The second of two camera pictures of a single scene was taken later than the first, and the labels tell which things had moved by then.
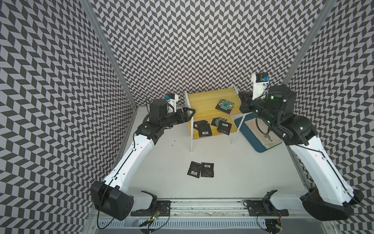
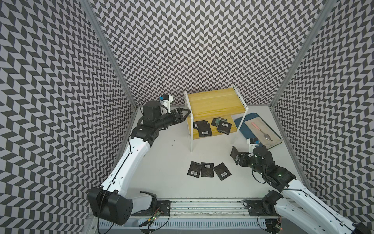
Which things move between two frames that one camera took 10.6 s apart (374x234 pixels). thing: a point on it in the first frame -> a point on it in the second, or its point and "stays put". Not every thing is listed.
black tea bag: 207,169 stays put
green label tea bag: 225,106 -> 234,155
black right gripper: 245,101 -> 243,158
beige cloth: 269,138 stays put
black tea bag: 224,127 stays put
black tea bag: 195,169 stays put
